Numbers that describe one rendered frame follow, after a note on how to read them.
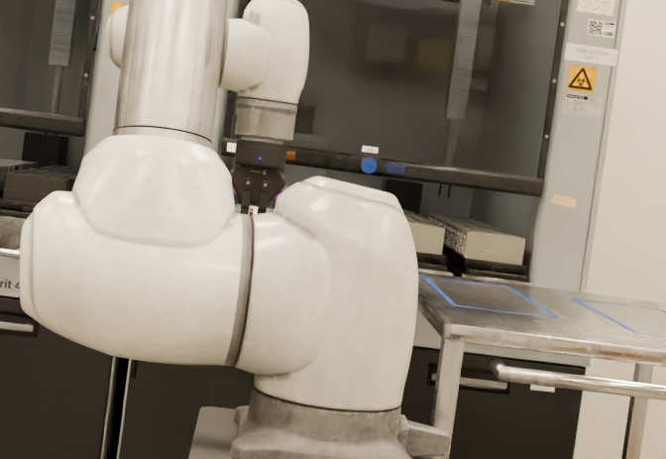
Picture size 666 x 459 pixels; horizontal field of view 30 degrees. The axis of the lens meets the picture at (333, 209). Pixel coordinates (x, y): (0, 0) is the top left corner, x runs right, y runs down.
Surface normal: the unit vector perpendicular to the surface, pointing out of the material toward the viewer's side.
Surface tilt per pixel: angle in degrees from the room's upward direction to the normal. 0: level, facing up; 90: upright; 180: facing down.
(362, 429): 84
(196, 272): 73
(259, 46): 87
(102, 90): 90
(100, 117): 90
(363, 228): 67
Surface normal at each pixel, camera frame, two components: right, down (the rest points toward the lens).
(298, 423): -0.30, -0.08
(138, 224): 0.14, -0.21
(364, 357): 0.34, 0.14
